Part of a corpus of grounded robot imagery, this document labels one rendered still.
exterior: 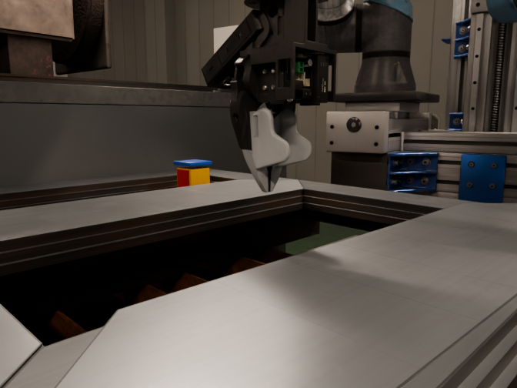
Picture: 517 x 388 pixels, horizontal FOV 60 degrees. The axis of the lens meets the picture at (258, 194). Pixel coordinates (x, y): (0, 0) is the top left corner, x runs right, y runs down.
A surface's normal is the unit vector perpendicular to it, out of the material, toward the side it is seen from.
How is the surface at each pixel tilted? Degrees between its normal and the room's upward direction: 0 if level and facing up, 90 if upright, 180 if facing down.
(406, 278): 0
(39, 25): 92
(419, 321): 0
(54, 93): 90
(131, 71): 90
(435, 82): 90
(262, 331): 0
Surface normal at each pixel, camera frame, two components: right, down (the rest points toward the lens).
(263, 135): -0.69, 0.16
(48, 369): 0.00, -0.99
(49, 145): 0.71, 0.12
